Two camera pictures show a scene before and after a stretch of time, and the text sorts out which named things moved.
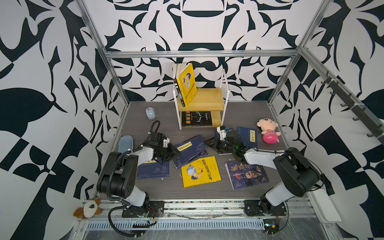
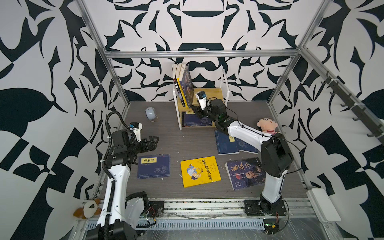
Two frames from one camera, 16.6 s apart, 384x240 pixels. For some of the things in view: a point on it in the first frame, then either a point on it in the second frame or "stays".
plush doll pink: [268, 126] stays
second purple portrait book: [243, 175] stays
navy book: [153, 170] stays
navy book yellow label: [186, 150] → [190, 118]
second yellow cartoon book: [203, 171] stays
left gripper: [172, 153] → [151, 144]
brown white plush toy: [90, 208] stays
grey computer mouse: [150, 113] stays
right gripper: [216, 143] → [212, 105]
